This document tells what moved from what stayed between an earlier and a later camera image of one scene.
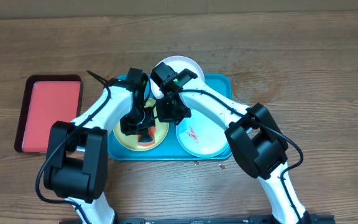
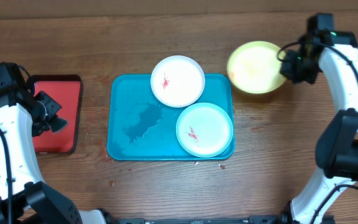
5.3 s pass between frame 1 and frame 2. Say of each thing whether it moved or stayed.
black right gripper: moved
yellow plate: moved
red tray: stayed
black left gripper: moved
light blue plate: stayed
